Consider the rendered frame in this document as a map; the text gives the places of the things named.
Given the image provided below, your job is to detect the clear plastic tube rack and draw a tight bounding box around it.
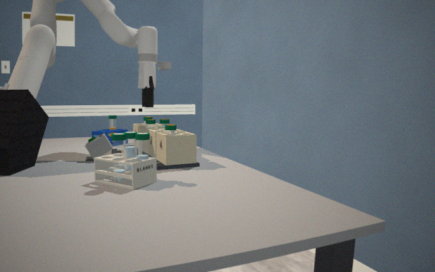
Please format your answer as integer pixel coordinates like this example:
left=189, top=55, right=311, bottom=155
left=94, top=154, right=157, bottom=189

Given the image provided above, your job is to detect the blue tube rack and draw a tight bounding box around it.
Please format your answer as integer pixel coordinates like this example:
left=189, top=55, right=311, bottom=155
left=92, top=129, right=128, bottom=144

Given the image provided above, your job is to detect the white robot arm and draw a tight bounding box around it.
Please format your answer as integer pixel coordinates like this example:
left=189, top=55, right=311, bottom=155
left=0, top=0, right=171, bottom=99

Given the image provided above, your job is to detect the clear tube with green cap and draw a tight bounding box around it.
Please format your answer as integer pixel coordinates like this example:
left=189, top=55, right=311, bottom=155
left=112, top=133, right=126, bottom=182
left=123, top=132, right=137, bottom=170
left=135, top=133, right=149, bottom=160

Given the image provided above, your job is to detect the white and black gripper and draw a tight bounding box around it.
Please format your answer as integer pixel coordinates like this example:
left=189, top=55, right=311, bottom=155
left=138, top=61, right=157, bottom=107

